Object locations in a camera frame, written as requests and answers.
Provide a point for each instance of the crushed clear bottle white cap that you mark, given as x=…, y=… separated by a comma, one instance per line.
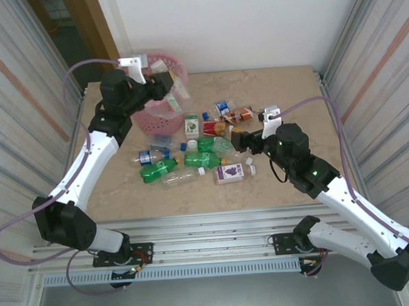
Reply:
x=224, y=145

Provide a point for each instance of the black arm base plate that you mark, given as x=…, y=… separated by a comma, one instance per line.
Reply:
x=144, y=252
x=283, y=243

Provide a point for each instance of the aluminium rail frame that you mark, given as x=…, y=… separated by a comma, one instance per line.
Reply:
x=212, y=235

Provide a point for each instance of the brown Nescafe bottle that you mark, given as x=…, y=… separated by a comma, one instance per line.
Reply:
x=242, y=114

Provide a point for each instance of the yellow power connector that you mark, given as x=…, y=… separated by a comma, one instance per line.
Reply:
x=136, y=268
x=313, y=262

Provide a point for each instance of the red yellow label bottle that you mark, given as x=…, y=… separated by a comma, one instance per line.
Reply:
x=210, y=128

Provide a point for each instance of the clear bottle blue label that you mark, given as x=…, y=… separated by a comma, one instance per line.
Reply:
x=144, y=157
x=222, y=107

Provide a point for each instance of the blue bottle cap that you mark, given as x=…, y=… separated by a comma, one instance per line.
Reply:
x=183, y=147

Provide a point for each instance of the pink plastic bin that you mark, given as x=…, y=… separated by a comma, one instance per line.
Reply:
x=162, y=126

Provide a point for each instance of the purple grape label bottle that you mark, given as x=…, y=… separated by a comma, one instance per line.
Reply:
x=229, y=172

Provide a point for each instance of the green white drink carton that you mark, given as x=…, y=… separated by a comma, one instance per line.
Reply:
x=191, y=126

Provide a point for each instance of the crushed green plastic bottle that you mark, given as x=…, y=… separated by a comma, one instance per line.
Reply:
x=205, y=144

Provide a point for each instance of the clear plastic bottle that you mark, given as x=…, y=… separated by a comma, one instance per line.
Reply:
x=179, y=92

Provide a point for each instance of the crushed bottle dark blue label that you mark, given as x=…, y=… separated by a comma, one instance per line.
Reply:
x=161, y=140

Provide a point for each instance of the clear plastic bin liner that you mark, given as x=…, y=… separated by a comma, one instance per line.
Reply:
x=154, y=111

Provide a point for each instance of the wooden door frame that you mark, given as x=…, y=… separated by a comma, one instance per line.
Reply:
x=98, y=31

